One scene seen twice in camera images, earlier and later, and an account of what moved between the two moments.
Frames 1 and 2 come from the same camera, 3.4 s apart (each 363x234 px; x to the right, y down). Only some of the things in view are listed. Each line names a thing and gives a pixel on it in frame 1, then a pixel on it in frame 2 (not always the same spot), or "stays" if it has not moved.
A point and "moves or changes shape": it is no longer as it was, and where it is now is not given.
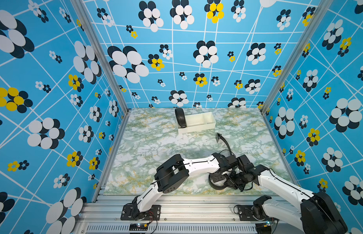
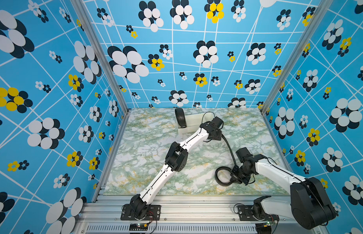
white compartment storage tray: x=197 y=123 stays
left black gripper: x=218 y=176 → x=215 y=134
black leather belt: x=218 y=136 moves or changes shape
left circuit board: x=138 y=226 stays
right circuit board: x=263 y=228 stays
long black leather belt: x=180 y=117 stays
